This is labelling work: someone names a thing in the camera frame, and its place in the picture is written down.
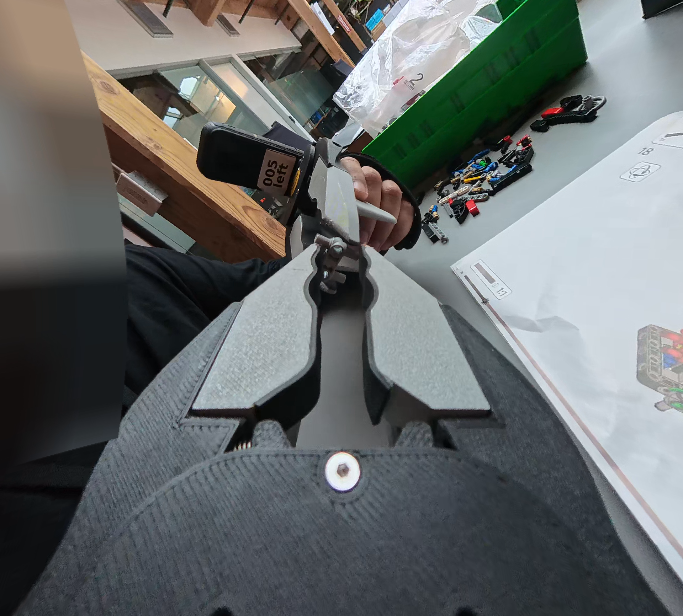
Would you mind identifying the thick open instruction booklet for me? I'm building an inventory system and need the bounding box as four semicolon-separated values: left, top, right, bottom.
451;111;683;582

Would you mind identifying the person's left hand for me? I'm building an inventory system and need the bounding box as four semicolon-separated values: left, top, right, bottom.
341;156;414;253

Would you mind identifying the clear plastic bag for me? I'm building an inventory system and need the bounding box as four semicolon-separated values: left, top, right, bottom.
333;0;502;134

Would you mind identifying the pile of small lego pieces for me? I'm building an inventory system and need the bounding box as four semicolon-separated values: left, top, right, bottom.
422;135;535;245

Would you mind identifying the light grey lego connector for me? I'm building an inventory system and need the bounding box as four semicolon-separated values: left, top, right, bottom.
314;234;349;295

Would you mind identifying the white wall box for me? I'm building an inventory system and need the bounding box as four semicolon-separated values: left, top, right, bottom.
115;171;169;217

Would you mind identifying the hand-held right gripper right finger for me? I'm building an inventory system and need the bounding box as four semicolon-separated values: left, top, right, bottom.
362;247;492;426

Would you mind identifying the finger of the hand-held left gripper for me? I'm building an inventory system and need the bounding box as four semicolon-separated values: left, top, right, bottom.
291;216;321;259
308;160;359;243

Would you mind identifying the black lego beam red end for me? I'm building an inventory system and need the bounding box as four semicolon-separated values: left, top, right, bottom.
531;93;607;133

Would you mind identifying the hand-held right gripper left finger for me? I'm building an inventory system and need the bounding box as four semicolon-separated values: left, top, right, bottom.
190;247;323;422

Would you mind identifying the green plastic bin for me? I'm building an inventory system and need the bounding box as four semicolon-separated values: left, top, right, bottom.
363;0;589;190

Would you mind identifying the person's left forearm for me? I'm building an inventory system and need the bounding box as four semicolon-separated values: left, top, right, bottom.
125;244;291;403

